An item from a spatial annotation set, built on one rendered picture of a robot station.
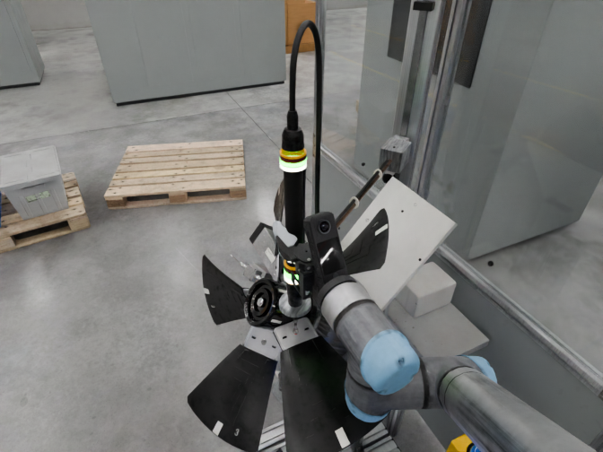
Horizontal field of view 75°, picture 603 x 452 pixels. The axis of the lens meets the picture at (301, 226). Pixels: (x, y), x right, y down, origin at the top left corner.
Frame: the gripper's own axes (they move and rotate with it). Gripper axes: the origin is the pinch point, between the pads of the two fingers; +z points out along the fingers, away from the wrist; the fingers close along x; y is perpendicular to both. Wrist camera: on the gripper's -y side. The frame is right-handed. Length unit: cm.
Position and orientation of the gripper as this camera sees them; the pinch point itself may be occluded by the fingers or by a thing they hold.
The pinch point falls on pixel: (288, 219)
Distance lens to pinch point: 74.7
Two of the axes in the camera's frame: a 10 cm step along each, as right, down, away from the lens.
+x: 9.0, -2.6, 3.4
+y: 0.0, 8.0, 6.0
